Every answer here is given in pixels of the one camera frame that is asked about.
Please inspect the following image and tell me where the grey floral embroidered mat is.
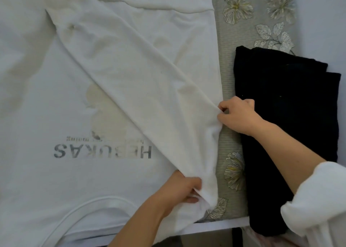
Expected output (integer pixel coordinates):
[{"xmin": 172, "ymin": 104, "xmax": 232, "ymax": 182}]
[{"xmin": 200, "ymin": 0, "xmax": 298, "ymax": 223}]

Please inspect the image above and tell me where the person's right hand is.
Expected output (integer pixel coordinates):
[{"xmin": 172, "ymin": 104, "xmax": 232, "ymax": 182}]
[{"xmin": 217, "ymin": 96, "xmax": 267, "ymax": 136}]

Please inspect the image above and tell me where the person's right forearm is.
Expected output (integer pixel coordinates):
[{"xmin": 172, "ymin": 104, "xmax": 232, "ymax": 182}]
[{"xmin": 254, "ymin": 120, "xmax": 326, "ymax": 200}]

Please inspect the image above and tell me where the person's left hand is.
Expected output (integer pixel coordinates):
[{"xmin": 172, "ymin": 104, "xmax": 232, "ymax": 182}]
[{"xmin": 153, "ymin": 170, "xmax": 203, "ymax": 215}]

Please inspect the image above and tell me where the white rolled-up sleeve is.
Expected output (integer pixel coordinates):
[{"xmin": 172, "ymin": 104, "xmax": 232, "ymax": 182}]
[{"xmin": 281, "ymin": 161, "xmax": 346, "ymax": 247}]

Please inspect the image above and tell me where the folded black garment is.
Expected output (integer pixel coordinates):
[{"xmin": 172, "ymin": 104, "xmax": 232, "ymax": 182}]
[{"xmin": 234, "ymin": 46, "xmax": 341, "ymax": 237}]

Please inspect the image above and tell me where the white printed t-shirt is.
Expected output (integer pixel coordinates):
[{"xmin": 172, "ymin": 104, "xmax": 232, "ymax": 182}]
[{"xmin": 0, "ymin": 0, "xmax": 224, "ymax": 247}]

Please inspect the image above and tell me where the person's left forearm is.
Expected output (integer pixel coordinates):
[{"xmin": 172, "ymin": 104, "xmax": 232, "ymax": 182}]
[{"xmin": 107, "ymin": 196, "xmax": 163, "ymax": 247}]

